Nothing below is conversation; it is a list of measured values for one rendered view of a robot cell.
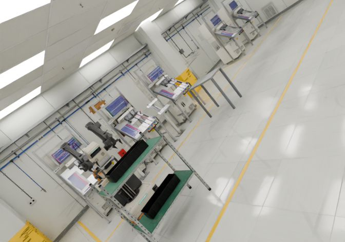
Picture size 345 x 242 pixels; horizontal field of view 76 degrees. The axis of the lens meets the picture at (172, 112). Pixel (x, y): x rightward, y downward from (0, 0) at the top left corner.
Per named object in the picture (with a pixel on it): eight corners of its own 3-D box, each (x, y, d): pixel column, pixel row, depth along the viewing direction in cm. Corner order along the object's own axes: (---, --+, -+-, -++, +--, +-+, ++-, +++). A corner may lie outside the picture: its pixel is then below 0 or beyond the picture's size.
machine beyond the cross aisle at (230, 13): (269, 26, 873) (241, -16, 835) (261, 35, 829) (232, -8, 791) (242, 43, 985) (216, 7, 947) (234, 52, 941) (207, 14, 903)
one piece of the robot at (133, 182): (120, 213, 370) (84, 178, 353) (141, 186, 400) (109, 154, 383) (128, 215, 343) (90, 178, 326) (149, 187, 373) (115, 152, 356)
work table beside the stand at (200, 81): (234, 108, 441) (210, 77, 425) (210, 118, 495) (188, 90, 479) (242, 96, 469) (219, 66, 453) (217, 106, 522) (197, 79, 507)
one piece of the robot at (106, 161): (104, 177, 325) (94, 166, 321) (117, 163, 340) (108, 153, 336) (108, 177, 312) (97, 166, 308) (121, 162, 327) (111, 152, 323)
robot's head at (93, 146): (85, 156, 325) (81, 150, 315) (96, 146, 337) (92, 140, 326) (92, 160, 319) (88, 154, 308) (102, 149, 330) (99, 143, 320)
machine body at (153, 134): (169, 142, 554) (152, 124, 542) (151, 163, 517) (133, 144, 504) (156, 145, 607) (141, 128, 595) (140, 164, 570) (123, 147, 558)
